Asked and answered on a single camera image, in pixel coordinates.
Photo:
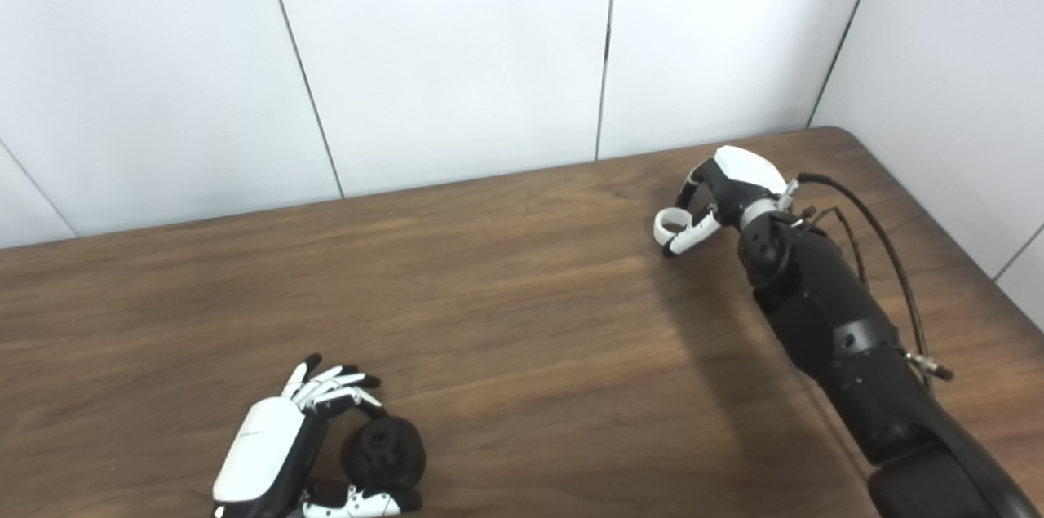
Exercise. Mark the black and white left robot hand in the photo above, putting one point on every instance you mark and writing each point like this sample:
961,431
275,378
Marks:
261,444

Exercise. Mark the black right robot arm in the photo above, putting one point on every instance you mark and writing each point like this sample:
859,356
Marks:
832,314

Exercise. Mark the round black plastic part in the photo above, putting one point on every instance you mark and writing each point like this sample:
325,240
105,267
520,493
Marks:
387,453

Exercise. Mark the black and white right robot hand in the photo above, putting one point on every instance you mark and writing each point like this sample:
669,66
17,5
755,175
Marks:
746,171

